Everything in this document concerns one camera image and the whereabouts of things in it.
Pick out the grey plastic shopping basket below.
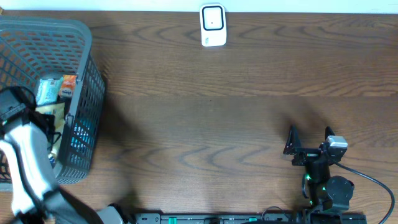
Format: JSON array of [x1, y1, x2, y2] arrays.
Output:
[[1, 16, 105, 184]]

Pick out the teal wet wipes pack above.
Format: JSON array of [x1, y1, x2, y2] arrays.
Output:
[[35, 78, 63, 106]]

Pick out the small orange snack packet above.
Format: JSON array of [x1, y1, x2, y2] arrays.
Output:
[[58, 75, 77, 98]]

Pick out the left black cable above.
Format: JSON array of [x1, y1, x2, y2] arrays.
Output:
[[0, 85, 38, 110]]

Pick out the yellow snack bag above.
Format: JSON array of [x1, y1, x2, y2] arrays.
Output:
[[36, 102, 65, 160]]

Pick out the white barcode scanner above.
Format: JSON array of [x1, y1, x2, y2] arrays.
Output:
[[200, 4, 227, 47]]

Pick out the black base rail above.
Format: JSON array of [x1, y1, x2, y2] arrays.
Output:
[[133, 212, 303, 224]]

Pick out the black cable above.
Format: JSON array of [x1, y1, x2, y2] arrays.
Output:
[[0, 85, 38, 110], [333, 161, 396, 224]]

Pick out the right black cable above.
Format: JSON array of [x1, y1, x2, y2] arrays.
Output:
[[333, 161, 396, 224]]

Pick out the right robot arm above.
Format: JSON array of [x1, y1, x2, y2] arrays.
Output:
[[283, 126, 354, 223]]

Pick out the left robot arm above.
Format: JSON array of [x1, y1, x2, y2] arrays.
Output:
[[1, 110, 130, 223]]

